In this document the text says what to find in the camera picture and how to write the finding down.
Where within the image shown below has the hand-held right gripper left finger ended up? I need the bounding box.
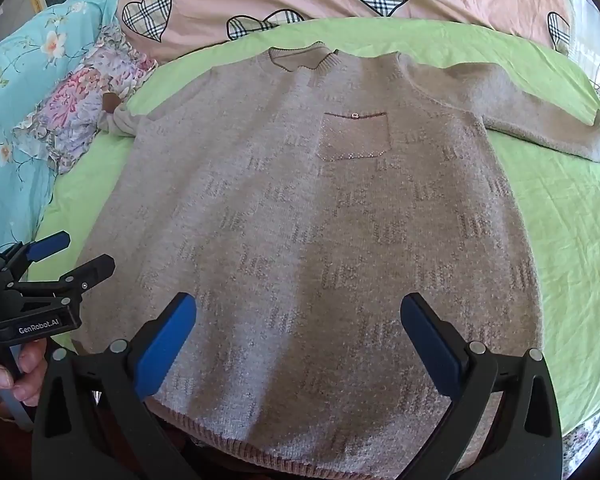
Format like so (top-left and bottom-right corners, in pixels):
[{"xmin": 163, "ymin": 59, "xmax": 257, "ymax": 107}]
[{"xmin": 32, "ymin": 292, "xmax": 198, "ymax": 480}]

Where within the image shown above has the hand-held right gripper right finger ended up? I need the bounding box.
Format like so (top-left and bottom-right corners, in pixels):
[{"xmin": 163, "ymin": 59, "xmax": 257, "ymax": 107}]
[{"xmin": 400, "ymin": 292, "xmax": 564, "ymax": 480}]

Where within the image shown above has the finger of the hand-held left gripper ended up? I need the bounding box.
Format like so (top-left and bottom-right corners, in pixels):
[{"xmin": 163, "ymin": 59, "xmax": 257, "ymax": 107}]
[
  {"xmin": 11, "ymin": 254, "xmax": 117, "ymax": 307},
  {"xmin": 0, "ymin": 230, "xmax": 72, "ymax": 282}
]

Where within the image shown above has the beige knitted sweater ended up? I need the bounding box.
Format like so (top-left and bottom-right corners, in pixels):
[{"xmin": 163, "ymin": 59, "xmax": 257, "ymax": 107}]
[{"xmin": 72, "ymin": 40, "xmax": 600, "ymax": 480}]

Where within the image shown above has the person's left hand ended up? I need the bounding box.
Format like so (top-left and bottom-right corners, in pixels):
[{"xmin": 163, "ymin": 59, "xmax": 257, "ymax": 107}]
[{"xmin": 0, "ymin": 337, "xmax": 49, "ymax": 407}]

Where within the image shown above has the pink purple floral cloth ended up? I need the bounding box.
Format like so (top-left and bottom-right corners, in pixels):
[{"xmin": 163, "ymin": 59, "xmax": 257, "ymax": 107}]
[{"xmin": 12, "ymin": 22, "xmax": 159, "ymax": 176}]

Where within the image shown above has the teal floral quilt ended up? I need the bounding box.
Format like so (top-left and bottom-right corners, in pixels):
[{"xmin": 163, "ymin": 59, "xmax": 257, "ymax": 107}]
[{"xmin": 0, "ymin": 0, "xmax": 142, "ymax": 261}]

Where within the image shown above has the floral bed sheet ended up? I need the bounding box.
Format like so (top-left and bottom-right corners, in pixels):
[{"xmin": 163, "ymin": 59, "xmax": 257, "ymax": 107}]
[{"xmin": 562, "ymin": 410, "xmax": 600, "ymax": 480}]

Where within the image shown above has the green bed sheet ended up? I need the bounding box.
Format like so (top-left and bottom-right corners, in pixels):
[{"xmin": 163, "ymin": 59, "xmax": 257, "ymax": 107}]
[{"xmin": 27, "ymin": 17, "xmax": 600, "ymax": 441}]

